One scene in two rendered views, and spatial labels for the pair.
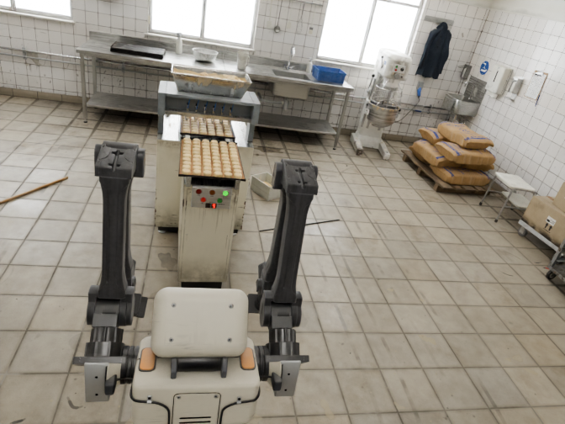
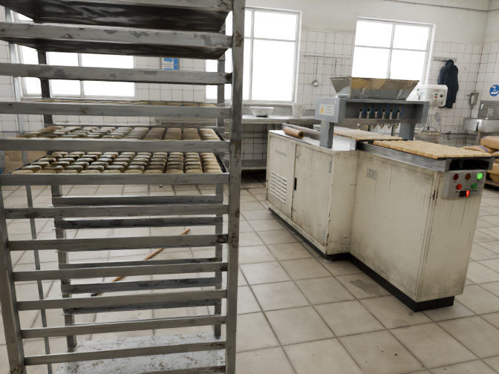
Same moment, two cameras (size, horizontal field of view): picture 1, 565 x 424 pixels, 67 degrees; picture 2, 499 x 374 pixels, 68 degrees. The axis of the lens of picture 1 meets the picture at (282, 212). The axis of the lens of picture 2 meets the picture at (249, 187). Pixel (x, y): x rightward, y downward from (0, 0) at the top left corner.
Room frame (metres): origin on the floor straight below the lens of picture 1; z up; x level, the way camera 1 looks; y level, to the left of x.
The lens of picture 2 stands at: (0.40, 1.60, 1.20)
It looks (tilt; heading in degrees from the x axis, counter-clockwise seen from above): 14 degrees down; 359
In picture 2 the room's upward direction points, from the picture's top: 2 degrees clockwise
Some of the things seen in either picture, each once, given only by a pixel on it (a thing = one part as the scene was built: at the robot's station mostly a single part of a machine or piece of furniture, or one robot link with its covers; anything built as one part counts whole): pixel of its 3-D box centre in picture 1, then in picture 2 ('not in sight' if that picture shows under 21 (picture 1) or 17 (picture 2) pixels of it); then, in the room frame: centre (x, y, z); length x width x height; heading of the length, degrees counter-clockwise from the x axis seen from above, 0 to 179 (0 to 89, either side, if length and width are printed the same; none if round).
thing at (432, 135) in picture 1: (447, 137); (489, 151); (5.83, -2.04, 0.47); 0.72 x 0.42 x 0.17; 105
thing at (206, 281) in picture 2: not in sight; (143, 285); (1.77, 1.99, 0.42); 0.64 x 0.03 x 0.03; 99
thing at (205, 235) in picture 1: (204, 212); (407, 219); (2.63, 0.55, 0.45); 0.70 x 0.34 x 0.90; 17
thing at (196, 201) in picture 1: (211, 197); (463, 183); (2.28, 0.45, 0.77); 0.24 x 0.04 x 0.14; 107
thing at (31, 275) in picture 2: not in sight; (126, 268); (1.38, 1.93, 0.69); 0.64 x 0.03 x 0.03; 99
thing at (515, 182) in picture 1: (512, 198); not in sight; (4.66, -2.60, 0.23); 0.45 x 0.45 x 0.46; 7
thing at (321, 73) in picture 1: (328, 74); not in sight; (6.02, -0.25, 0.95); 0.40 x 0.30 x 0.14; 108
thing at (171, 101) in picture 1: (208, 113); (369, 122); (3.11, 0.70, 1.01); 0.72 x 0.33 x 0.34; 107
